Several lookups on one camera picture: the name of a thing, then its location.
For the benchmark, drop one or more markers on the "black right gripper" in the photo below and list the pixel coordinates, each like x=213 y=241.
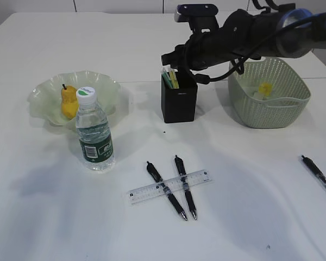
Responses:
x=199 y=52

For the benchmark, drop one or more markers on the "teal utility knife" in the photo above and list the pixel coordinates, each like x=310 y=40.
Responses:
x=166 y=78

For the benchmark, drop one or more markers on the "yellow utility knife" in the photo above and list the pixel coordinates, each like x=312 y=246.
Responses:
x=173 y=78

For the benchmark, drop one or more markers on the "yellow waste paper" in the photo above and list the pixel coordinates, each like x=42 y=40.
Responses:
x=263 y=92

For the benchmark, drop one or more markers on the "black gel pen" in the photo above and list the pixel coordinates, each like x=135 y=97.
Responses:
x=314 y=170
x=182 y=173
x=158 y=179

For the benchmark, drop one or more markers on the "clear plastic ruler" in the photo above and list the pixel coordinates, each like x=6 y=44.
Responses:
x=174 y=184

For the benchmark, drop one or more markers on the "clear plastic water bottle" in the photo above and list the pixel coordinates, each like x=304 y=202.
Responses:
x=94 y=132

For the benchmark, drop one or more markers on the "yellow pear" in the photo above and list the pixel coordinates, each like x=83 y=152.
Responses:
x=69 y=103

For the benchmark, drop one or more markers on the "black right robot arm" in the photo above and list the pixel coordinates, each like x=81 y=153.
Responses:
x=290 y=34

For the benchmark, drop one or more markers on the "black square pen holder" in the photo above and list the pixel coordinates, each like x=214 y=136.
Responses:
x=179 y=105

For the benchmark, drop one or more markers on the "green perforated plastic basket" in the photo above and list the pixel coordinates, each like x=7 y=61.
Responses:
x=288 y=98

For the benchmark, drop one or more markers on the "green wavy glass plate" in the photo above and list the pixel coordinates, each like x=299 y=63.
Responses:
x=45 y=99

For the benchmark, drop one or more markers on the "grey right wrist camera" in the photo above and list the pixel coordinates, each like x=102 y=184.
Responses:
x=185 y=12

